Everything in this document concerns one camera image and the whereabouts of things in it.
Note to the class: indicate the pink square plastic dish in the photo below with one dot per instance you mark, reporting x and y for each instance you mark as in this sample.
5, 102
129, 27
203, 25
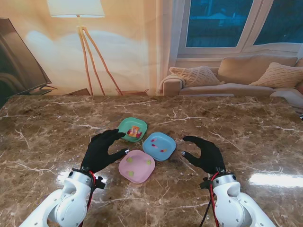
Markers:
138, 169

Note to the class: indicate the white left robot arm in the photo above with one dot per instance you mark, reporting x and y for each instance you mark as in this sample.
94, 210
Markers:
68, 203

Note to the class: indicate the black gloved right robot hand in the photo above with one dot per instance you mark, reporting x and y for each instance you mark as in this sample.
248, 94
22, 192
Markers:
210, 157

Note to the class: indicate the cream knitted cushion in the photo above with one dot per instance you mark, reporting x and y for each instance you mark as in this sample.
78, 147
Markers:
196, 76
279, 75

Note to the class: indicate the beige sofa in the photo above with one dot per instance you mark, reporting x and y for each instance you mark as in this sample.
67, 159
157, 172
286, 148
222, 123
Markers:
236, 68

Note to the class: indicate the low wooden tv cabinet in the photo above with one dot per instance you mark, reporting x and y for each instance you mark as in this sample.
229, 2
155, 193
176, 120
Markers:
78, 92

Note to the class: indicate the small red yellow candy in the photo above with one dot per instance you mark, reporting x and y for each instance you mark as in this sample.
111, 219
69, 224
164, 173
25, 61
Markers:
163, 150

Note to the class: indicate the blue square plastic dish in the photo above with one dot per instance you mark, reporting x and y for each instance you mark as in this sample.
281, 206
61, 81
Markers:
165, 142

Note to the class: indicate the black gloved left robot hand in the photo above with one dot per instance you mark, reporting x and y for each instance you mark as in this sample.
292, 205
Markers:
98, 153

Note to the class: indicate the white framed window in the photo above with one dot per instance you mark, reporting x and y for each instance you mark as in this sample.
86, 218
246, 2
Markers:
213, 23

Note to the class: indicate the wooden tripod floor lamp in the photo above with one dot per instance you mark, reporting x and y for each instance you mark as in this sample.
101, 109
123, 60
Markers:
75, 8

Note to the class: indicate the flat screen television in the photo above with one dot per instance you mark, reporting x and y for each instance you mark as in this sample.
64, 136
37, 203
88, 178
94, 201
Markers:
14, 59

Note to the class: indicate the orange candy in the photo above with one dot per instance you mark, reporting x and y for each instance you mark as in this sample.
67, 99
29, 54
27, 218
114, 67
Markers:
134, 130

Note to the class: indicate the pink red candy packet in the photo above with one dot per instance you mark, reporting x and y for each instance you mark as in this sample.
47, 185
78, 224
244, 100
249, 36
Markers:
140, 134

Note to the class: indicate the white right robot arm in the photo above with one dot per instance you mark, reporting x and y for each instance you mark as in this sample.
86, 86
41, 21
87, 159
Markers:
232, 201

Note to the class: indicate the green square plastic dish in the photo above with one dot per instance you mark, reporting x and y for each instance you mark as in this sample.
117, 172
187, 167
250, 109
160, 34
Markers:
125, 124

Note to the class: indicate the cream throw blanket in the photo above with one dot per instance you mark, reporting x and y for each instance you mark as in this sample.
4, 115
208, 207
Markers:
176, 79

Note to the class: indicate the sheer white curtain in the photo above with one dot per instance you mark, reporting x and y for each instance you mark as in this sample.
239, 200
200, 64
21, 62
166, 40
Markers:
170, 35

